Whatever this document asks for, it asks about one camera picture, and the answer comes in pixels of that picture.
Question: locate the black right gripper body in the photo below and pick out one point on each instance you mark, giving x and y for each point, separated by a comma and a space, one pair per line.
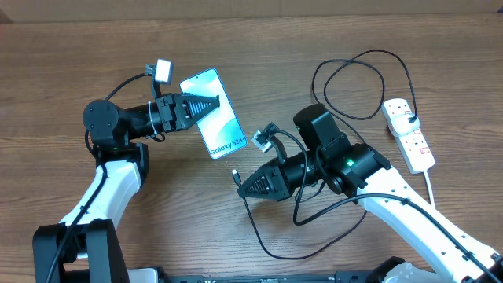
280, 174

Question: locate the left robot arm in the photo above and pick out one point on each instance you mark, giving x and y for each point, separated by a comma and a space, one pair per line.
83, 246

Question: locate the white charger plug adapter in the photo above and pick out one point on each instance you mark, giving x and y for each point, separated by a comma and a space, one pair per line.
403, 124

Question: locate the cardboard backdrop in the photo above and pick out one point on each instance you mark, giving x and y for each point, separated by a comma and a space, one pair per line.
43, 11

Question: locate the white power strip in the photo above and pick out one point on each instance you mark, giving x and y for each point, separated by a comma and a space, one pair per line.
413, 146

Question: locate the Samsung Galaxy smartphone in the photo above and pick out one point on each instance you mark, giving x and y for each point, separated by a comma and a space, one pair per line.
220, 129

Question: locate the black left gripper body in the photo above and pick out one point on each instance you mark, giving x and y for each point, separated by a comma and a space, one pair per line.
167, 113

